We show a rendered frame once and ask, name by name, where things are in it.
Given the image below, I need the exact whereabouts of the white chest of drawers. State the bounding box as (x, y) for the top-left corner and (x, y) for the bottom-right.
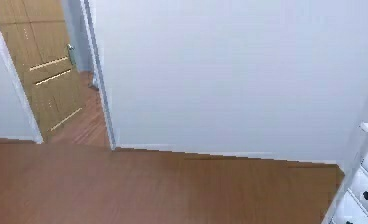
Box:
(321, 121), (368, 224)

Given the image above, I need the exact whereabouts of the brown wooden room door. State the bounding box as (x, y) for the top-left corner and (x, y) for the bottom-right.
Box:
(0, 0), (87, 144)

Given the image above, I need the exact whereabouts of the silver door handle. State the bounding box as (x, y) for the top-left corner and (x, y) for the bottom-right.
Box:
(66, 43), (77, 66)

